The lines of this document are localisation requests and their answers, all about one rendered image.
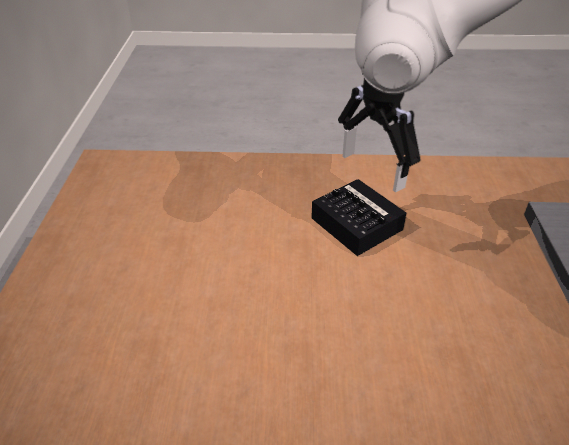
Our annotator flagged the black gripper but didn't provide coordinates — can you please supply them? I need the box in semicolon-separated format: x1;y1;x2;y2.
338;78;421;193

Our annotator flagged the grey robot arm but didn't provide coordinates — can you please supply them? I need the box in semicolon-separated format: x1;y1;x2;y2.
355;0;522;94

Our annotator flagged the black lighting desk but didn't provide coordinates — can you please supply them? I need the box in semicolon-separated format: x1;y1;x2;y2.
311;179;407;256

